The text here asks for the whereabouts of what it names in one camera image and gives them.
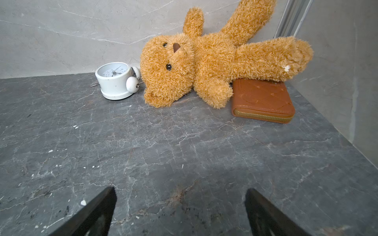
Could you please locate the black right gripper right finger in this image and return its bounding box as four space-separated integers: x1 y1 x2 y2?
244 188 309 236

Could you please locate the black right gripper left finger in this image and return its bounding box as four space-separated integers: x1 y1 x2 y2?
50 186 117 236

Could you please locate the brown leather wallet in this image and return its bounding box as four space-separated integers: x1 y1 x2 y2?
231 79 295 124

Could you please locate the white alarm clock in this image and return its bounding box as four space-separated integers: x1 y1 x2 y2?
95 62 143 100

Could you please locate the brown teddy bear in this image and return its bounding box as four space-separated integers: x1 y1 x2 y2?
140 1 314 109

